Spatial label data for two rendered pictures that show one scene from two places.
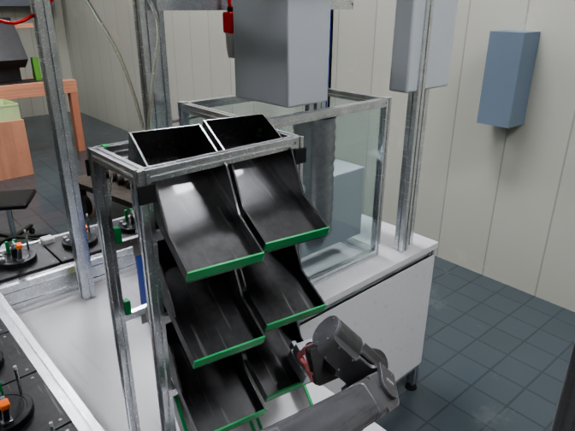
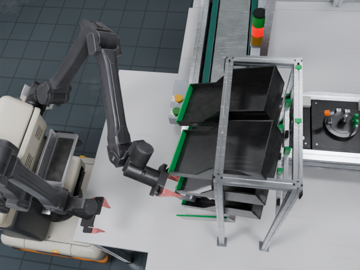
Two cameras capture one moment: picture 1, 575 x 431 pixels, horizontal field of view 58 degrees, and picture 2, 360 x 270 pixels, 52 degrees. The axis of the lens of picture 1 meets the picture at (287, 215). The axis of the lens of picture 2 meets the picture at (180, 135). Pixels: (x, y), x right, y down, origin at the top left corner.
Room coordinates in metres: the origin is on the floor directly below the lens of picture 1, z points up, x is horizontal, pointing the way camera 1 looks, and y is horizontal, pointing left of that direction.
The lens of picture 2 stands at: (1.18, -0.19, 2.44)
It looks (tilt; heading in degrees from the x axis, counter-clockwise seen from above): 63 degrees down; 153
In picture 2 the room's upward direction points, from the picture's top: 14 degrees counter-clockwise
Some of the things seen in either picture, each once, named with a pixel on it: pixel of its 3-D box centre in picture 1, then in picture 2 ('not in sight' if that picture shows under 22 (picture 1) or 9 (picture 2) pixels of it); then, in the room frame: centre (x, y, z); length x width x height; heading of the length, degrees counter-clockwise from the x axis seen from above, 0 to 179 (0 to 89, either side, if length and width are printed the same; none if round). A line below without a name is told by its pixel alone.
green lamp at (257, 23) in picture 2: not in sight; (259, 18); (0.55, 0.56, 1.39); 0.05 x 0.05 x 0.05
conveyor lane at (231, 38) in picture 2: not in sight; (233, 69); (0.40, 0.58, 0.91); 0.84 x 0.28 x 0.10; 132
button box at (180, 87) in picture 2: not in sight; (179, 102); (0.37, 0.26, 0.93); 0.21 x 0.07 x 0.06; 132
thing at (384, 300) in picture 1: (301, 333); not in sight; (2.07, -0.07, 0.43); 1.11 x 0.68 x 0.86; 132
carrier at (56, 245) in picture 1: (78, 233); not in sight; (1.93, 0.86, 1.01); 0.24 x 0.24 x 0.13; 42
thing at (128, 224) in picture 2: not in sight; (169, 155); (0.52, 0.07, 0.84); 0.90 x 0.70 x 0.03; 131
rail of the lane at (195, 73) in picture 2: not in sight; (197, 71); (0.29, 0.45, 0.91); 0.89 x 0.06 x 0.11; 132
